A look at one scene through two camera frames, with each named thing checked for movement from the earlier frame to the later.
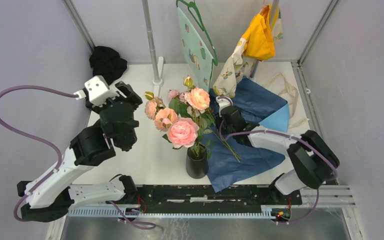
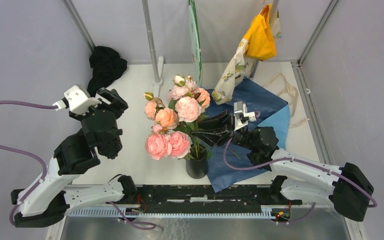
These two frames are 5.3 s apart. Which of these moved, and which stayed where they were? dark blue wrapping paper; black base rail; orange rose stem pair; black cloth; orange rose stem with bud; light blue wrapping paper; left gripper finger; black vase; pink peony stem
Moved: orange rose stem with bud; left gripper finger; pink peony stem
Stayed: black base rail; black vase; dark blue wrapping paper; black cloth; orange rose stem pair; light blue wrapping paper
